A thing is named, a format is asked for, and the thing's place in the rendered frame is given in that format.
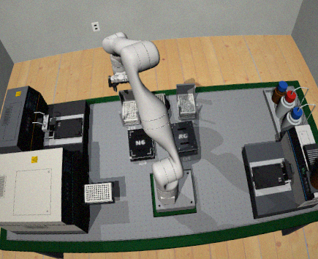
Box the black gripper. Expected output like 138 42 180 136
108 75 129 92

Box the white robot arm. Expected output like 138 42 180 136
102 32 184 205

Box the blue bottle cap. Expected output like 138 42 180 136
278 81 288 91
292 107 303 119

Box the black plate nest with label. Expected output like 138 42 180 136
127 128 155 162

